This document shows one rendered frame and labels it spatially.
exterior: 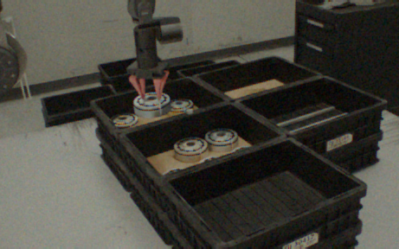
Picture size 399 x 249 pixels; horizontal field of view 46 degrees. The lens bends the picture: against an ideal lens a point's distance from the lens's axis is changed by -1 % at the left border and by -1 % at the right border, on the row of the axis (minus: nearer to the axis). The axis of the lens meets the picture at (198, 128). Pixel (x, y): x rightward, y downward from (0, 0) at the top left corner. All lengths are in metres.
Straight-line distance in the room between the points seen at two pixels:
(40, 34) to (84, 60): 0.45
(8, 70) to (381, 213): 1.15
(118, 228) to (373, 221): 0.73
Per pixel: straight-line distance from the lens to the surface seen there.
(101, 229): 1.42
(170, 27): 1.26
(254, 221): 1.18
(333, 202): 1.09
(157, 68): 1.26
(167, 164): 1.42
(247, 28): 4.98
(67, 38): 4.43
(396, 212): 1.48
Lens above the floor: 1.56
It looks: 27 degrees down
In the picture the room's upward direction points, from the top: 4 degrees counter-clockwise
